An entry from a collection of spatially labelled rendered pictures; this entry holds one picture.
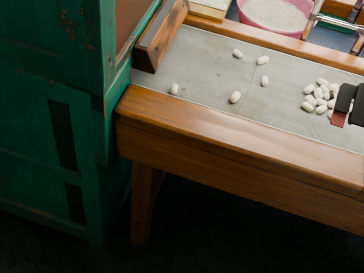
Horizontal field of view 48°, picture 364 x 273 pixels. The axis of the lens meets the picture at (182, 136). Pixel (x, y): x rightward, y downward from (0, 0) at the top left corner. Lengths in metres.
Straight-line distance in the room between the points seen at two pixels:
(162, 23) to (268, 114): 0.35
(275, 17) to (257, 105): 0.42
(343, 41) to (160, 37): 0.71
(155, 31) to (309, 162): 0.48
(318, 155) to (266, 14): 0.58
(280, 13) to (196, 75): 0.45
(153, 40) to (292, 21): 0.56
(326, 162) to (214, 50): 0.46
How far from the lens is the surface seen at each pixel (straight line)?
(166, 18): 1.08
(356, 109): 0.65
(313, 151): 0.99
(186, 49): 1.18
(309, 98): 1.11
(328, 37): 1.51
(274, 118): 1.05
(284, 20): 1.39
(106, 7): 0.77
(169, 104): 0.98
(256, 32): 1.26
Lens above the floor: 1.48
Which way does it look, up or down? 51 degrees down
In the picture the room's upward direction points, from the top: 11 degrees clockwise
